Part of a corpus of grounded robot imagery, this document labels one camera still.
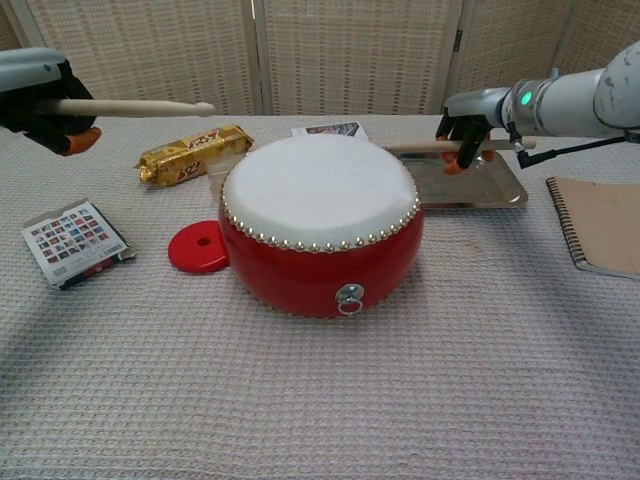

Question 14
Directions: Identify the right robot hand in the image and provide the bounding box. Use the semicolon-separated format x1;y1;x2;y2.
435;88;512;176

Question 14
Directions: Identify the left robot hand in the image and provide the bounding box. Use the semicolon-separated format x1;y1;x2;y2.
0;47;102;158

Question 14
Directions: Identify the wooden drumstick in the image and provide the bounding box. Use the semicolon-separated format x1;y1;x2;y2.
39;98;217;117
384;137;537;153

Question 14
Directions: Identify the stainless steel tray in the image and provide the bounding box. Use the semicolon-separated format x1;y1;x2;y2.
379;144;530;210

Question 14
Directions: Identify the red drum with white head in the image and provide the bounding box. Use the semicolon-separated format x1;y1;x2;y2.
218;138;426;320

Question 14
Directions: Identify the woven folding screen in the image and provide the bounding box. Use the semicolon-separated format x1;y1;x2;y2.
0;0;640;122

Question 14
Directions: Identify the photo postcard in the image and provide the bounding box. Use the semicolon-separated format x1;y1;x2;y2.
291;121;371;146

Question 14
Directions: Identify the kraft spiral notebook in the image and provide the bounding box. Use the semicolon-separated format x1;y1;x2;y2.
544;175;640;280

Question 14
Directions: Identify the stamp print card box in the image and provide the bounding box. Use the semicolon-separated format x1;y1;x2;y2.
22;197;138;291

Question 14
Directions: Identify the gold biscuit packet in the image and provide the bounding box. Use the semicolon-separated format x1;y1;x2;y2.
138;123;255;189

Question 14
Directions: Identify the red plastic disc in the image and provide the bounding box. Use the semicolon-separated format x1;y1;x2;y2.
167;221;231;276

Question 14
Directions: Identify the beige woven tablecloth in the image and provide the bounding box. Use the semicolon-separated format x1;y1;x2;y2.
0;112;640;480

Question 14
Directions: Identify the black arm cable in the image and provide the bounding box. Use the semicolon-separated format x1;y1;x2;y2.
509;127;640;170

